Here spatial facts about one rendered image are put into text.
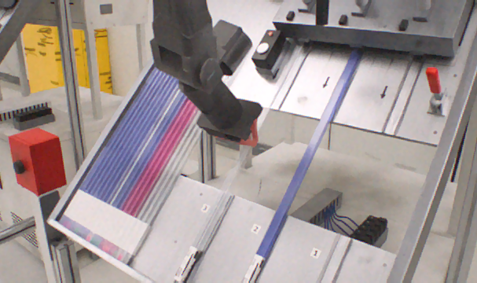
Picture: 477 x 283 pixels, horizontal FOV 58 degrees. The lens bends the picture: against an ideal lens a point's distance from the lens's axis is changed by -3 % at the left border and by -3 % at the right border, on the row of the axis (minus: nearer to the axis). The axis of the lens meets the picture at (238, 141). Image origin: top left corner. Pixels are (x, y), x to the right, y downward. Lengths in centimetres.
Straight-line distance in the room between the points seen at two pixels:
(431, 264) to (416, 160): 157
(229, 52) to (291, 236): 30
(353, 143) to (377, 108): 195
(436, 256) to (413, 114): 44
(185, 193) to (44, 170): 61
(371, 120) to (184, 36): 36
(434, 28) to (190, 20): 41
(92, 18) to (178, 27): 137
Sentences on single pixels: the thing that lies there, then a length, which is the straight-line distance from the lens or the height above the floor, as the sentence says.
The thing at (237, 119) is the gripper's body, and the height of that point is 99.
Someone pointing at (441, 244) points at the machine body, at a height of 62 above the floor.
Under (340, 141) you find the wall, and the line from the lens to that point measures 274.
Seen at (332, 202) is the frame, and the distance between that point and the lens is 117.
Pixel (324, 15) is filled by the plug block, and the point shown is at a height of 115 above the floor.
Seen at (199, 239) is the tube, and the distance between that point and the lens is 75.
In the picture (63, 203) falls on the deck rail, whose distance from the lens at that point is 101.
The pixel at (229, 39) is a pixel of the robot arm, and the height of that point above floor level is 112.
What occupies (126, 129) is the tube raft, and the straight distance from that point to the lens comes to 99.
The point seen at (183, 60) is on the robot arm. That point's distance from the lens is 56.
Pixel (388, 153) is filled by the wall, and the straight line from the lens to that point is 264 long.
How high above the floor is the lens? 121
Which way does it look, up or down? 21 degrees down
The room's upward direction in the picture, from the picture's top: straight up
